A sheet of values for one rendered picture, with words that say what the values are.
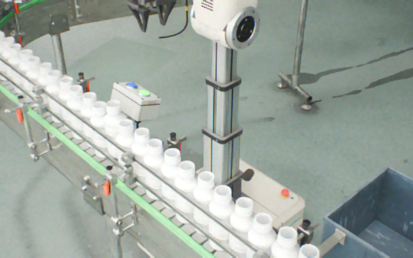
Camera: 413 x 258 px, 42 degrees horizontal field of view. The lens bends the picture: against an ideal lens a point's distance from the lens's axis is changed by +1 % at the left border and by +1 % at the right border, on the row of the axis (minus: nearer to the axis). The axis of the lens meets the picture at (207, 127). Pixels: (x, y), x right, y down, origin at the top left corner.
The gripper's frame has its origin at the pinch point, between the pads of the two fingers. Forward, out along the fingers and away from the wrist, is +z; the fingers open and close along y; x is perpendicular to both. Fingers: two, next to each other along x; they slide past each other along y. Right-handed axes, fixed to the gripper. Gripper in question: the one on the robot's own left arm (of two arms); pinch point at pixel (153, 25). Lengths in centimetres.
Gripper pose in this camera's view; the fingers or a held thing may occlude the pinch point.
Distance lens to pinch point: 143.0
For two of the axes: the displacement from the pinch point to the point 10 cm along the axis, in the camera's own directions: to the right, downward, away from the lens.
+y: 7.4, -3.8, 5.6
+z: -0.1, 8.2, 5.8
